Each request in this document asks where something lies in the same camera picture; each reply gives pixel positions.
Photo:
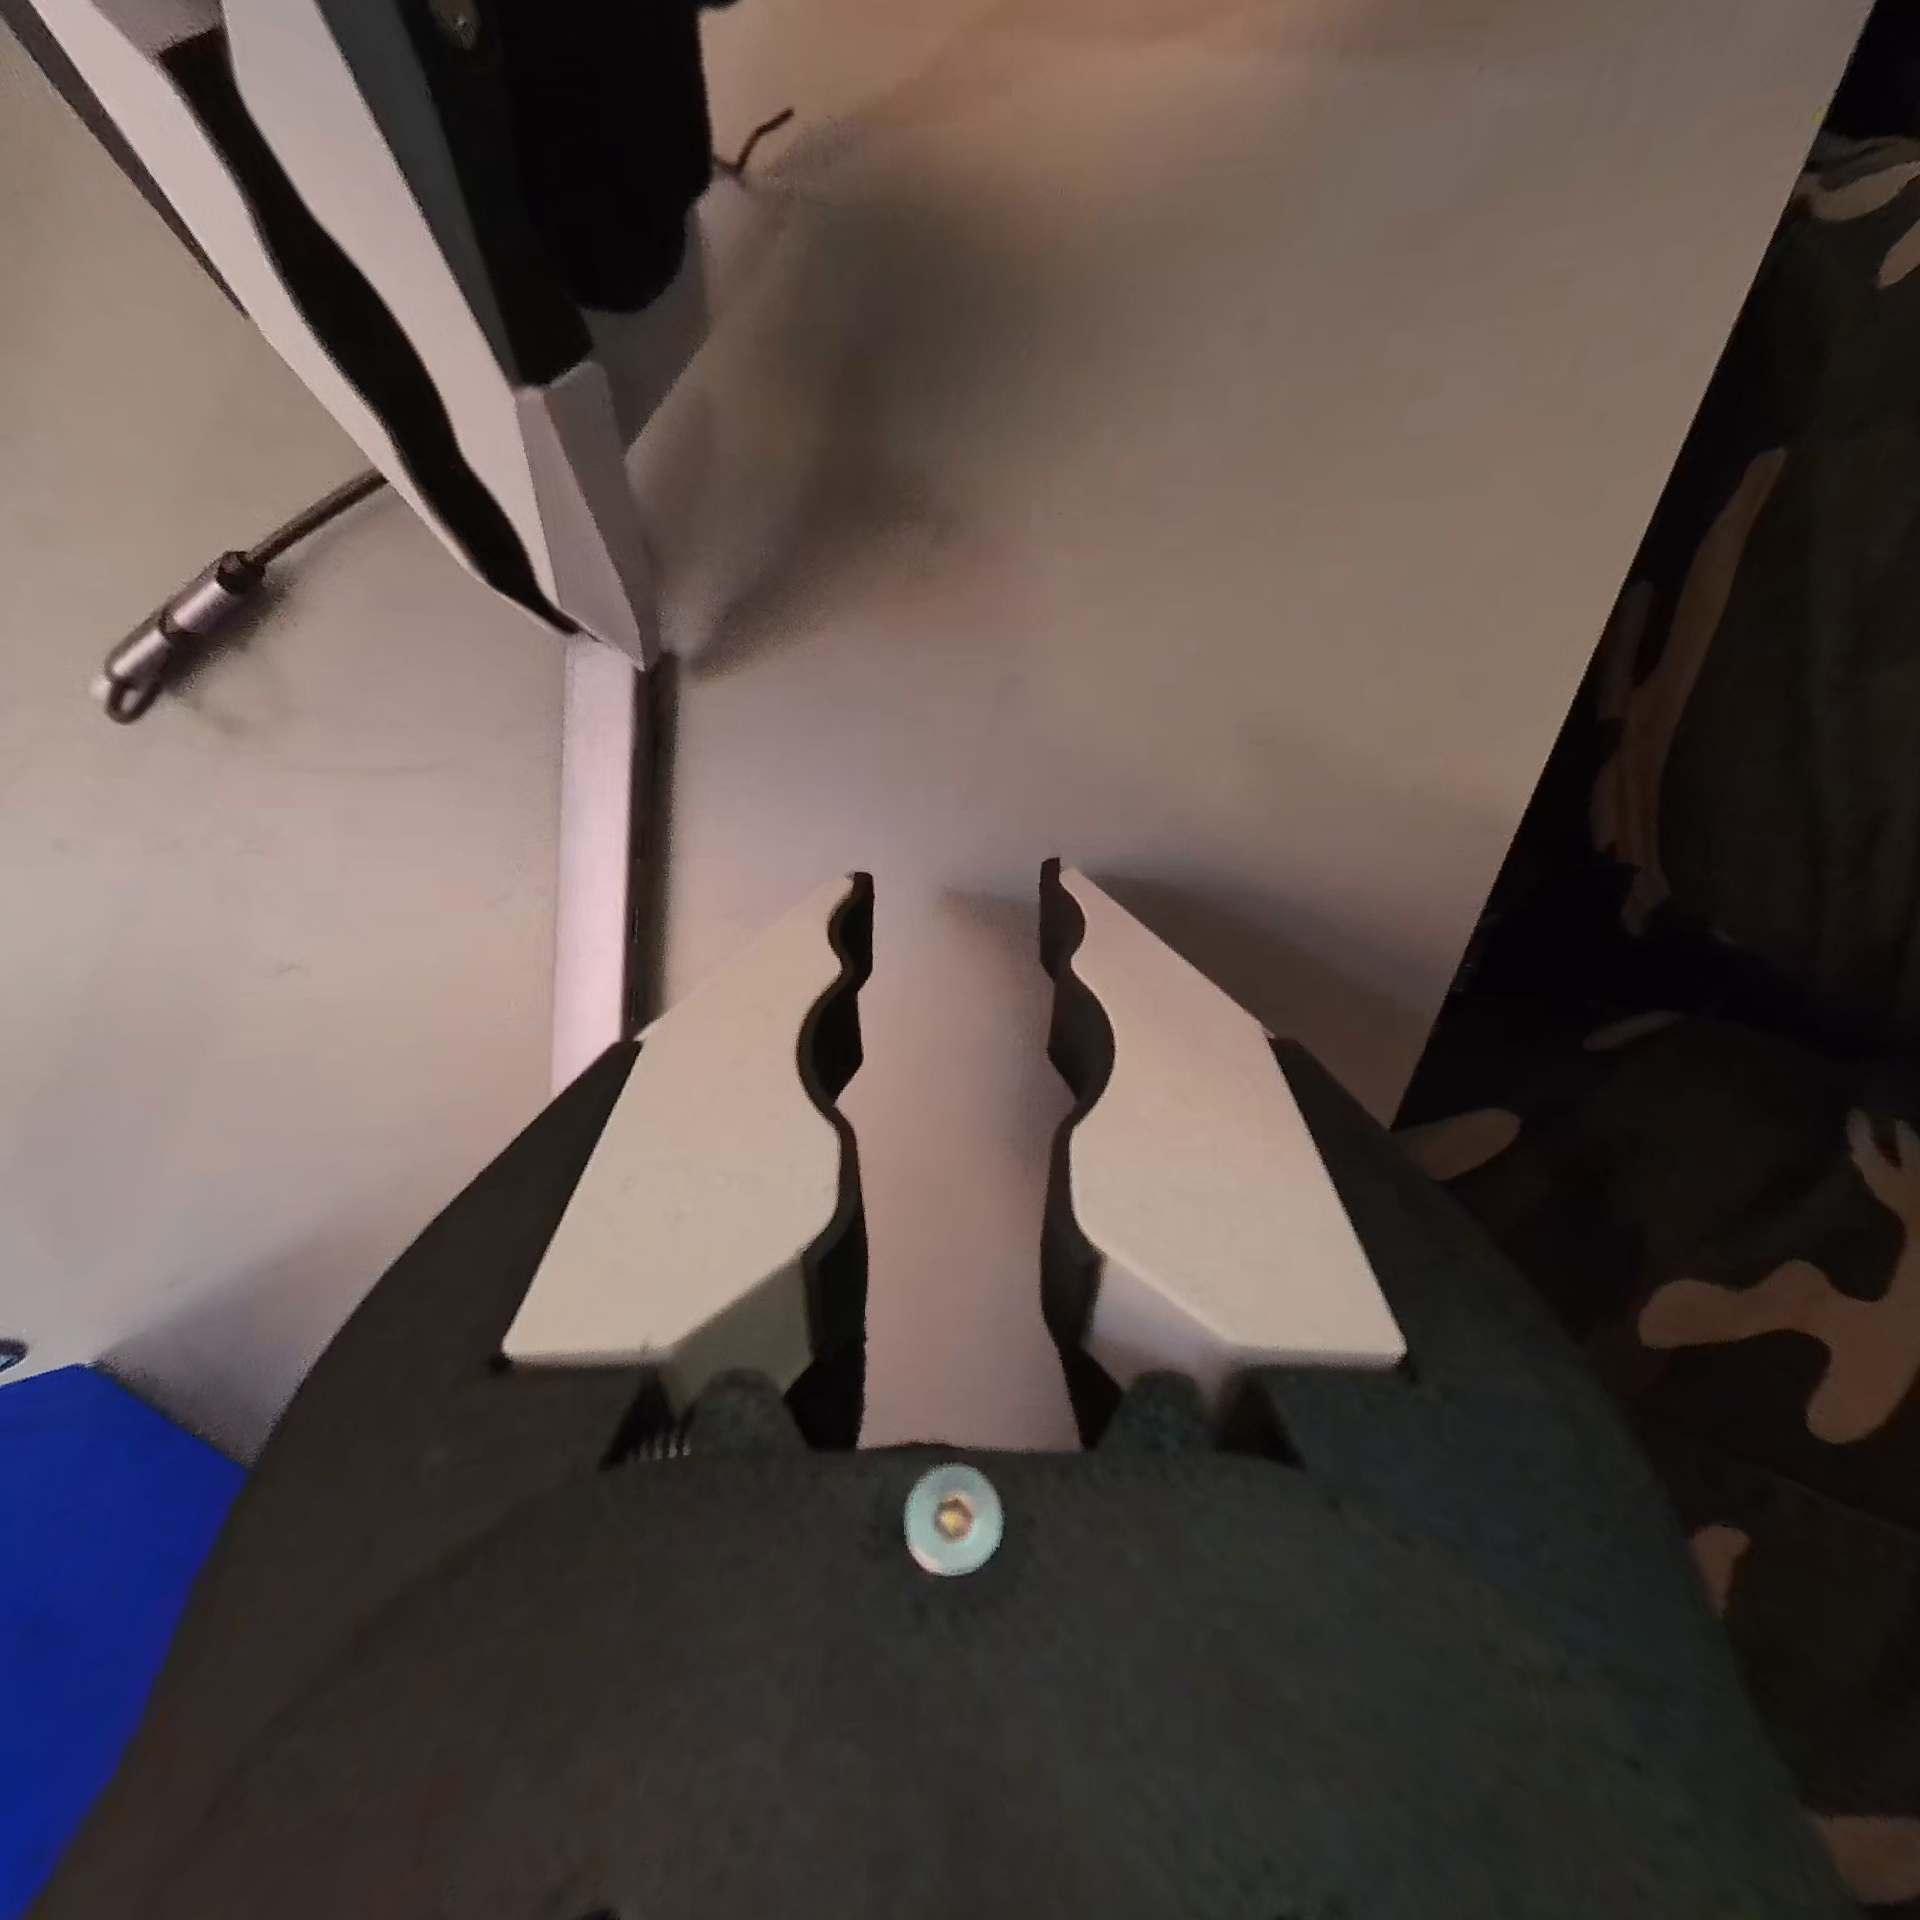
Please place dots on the camouflage trousers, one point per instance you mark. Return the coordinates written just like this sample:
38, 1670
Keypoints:
1726, 898

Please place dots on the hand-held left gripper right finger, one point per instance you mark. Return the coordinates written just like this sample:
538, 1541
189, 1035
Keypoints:
1227, 1200

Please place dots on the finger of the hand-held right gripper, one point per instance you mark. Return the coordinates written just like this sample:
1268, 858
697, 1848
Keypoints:
434, 268
226, 211

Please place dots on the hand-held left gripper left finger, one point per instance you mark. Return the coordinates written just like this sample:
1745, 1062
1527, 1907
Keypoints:
672, 1200

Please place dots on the blue divided plastic bin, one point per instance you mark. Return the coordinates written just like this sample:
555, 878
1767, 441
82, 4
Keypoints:
90, 1576

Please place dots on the black thread scrap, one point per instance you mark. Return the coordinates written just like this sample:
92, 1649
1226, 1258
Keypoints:
747, 142

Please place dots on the person's right hand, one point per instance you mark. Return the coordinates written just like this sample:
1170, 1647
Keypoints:
632, 150

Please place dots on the grey usb plug adapter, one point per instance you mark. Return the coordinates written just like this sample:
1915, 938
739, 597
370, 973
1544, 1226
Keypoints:
164, 643

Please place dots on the grey usb hub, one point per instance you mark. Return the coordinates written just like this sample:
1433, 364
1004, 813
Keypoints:
599, 825

